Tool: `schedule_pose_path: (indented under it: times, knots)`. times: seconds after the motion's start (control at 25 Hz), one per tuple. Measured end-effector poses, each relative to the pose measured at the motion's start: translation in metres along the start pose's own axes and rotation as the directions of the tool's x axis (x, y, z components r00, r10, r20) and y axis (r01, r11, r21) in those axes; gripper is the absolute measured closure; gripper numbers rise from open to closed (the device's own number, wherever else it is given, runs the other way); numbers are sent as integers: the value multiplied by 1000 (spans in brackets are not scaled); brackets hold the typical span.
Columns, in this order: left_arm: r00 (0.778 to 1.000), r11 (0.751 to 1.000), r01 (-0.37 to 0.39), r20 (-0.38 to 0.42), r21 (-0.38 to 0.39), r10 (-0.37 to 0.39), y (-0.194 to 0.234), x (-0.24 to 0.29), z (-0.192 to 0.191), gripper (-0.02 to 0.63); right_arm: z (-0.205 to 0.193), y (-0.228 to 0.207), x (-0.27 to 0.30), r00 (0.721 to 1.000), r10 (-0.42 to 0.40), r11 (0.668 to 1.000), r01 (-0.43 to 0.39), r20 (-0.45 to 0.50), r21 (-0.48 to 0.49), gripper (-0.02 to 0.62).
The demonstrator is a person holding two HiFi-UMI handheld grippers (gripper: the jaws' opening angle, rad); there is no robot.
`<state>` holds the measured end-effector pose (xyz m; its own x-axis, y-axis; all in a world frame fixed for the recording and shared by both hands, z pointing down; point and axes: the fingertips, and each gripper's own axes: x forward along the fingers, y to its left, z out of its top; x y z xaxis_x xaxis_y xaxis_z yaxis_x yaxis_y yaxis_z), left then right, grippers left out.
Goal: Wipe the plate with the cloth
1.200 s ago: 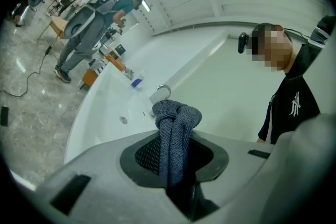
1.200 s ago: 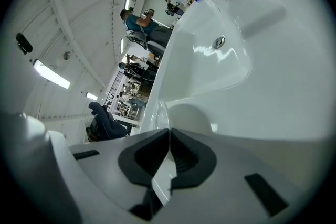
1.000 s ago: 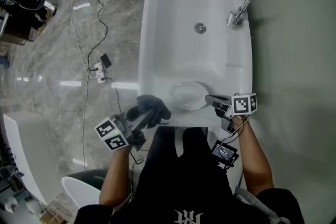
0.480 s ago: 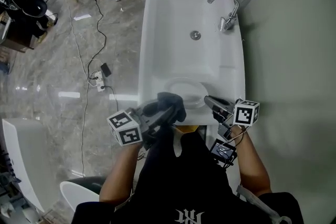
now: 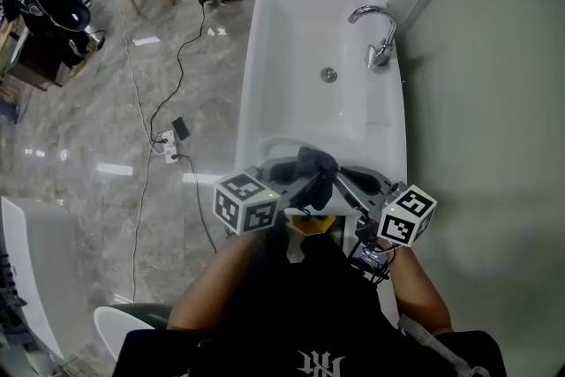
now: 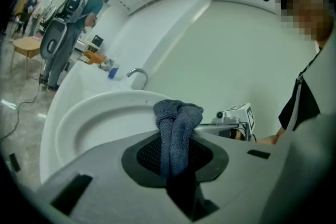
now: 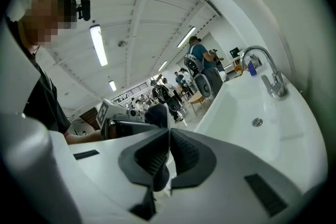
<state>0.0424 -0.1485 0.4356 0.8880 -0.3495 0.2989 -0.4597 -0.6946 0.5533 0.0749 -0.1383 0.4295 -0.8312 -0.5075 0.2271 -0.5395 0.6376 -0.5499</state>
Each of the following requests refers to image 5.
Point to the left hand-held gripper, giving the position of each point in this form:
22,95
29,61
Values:
247,203

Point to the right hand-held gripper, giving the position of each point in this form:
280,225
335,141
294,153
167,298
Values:
408,216

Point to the white plate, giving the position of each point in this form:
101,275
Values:
282,140

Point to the dark grey cloth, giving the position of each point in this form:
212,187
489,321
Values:
318,172

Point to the person's right forearm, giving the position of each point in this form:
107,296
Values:
415,291

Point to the person's left forearm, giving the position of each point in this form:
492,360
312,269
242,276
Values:
212,282

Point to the yellow waste bin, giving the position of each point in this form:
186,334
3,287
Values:
313,227

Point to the small screen device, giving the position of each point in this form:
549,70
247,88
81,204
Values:
368,257

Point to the chrome sink drain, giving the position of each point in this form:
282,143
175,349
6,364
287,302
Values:
329,74

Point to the black phone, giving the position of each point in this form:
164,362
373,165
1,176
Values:
181,128

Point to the white rectangular sink basin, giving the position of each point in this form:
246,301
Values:
300,57

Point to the white power strip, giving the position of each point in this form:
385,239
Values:
169,145

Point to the chrome faucet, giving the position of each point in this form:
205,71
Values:
388,39

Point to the person's black shirt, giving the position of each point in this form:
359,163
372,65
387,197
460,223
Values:
309,313

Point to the wooden cabinet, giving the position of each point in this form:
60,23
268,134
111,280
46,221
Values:
35,68

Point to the black chair with bags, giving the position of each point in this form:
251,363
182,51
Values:
39,9

